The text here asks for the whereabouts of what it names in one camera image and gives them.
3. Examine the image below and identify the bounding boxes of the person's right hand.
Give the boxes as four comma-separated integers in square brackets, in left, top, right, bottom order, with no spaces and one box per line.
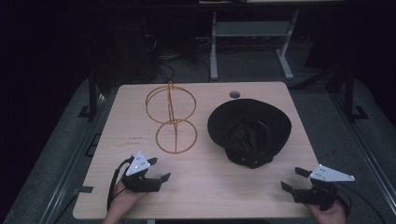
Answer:
[305,200,347,224]

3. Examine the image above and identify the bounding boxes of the white metal desk frame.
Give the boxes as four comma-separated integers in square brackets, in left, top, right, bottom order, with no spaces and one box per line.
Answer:
[209,8,301,82]

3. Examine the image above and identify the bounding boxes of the person's left hand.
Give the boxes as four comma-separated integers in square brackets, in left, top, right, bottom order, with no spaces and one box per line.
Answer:
[106,180,148,217]

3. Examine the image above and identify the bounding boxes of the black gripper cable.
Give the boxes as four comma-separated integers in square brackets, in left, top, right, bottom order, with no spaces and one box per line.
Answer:
[106,156,135,213]
[334,181,389,224]

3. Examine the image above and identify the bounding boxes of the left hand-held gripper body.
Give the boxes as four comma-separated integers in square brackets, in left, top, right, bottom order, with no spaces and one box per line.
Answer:
[120,150,163,193]

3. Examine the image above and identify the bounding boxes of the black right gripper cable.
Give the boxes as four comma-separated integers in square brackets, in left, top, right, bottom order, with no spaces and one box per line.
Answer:
[334,181,389,224]

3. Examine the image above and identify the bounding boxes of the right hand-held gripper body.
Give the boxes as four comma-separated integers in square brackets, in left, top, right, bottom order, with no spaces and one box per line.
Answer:
[291,163,356,212]

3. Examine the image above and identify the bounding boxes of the black bucket hat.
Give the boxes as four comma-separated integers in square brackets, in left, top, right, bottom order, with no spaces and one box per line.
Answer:
[206,98,292,170]

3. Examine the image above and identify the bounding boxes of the aluminium floor rail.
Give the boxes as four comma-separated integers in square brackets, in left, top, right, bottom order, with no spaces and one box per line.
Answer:
[330,91,396,217]
[38,91,120,224]

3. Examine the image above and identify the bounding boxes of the gold wire hat stand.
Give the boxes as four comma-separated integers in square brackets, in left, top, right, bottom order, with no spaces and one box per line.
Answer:
[145,80,199,155]

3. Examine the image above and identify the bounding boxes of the tangle of floor cables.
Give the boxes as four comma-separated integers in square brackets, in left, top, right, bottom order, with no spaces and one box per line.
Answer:
[141,31,213,83]

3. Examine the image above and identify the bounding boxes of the black metal stand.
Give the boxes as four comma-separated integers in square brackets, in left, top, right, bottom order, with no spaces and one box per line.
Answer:
[326,63,371,122]
[78,66,108,120]

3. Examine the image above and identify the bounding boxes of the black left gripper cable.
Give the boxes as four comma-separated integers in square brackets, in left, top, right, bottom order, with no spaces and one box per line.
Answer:
[106,156,135,213]

